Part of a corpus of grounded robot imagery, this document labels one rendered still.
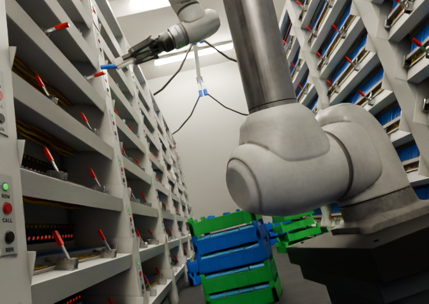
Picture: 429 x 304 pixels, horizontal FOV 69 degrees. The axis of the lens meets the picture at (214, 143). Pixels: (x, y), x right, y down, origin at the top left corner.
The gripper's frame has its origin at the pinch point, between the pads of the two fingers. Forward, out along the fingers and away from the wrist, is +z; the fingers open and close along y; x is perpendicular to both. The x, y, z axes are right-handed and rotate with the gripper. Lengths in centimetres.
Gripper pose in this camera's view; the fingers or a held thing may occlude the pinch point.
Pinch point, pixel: (123, 61)
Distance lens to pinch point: 128.3
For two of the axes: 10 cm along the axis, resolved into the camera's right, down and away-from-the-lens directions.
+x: 4.8, 8.5, -2.2
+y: 0.3, -2.7, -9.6
